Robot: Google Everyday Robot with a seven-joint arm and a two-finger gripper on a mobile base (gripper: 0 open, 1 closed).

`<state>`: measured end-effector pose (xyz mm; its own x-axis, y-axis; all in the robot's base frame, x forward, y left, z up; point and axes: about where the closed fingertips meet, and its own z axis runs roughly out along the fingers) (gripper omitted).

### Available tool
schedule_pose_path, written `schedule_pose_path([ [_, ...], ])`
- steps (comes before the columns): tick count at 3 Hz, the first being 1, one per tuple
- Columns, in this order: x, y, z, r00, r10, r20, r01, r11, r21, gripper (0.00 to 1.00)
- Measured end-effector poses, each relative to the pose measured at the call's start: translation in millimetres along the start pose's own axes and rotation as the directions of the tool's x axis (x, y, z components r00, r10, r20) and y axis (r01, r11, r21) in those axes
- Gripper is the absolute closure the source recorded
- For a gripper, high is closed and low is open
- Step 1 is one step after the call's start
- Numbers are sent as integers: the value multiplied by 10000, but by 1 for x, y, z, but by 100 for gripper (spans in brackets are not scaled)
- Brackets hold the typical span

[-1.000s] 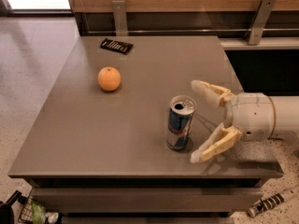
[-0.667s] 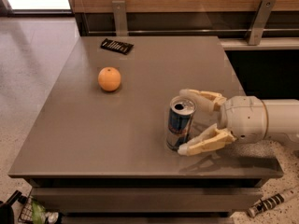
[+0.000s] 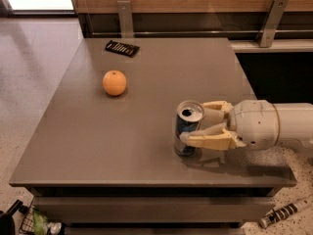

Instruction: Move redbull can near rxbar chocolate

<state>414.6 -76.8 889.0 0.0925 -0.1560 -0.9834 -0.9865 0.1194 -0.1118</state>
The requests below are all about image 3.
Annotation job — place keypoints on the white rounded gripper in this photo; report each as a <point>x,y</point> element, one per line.
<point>254,122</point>

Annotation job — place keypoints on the blue silver redbull can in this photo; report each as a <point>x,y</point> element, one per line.
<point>186,128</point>

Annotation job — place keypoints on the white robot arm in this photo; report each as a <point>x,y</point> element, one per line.
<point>295,126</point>

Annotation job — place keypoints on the black rxbar chocolate wrapper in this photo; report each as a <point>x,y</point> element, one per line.
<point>124,49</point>

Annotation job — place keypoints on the black white striped tool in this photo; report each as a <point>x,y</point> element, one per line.
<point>285,212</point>

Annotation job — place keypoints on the orange fruit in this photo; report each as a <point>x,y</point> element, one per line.
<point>114,82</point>

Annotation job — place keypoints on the black object on floor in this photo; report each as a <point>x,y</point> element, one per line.
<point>7,224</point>

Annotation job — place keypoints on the right metal wall bracket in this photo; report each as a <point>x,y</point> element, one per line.
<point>268,31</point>

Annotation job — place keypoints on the metal wall bracket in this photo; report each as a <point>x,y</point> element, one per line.
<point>125,18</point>
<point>268,31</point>

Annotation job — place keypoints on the left metal wall bracket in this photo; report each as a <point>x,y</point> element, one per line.
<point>125,18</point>

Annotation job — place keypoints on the wire basket with items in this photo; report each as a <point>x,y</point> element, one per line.
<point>36,223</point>

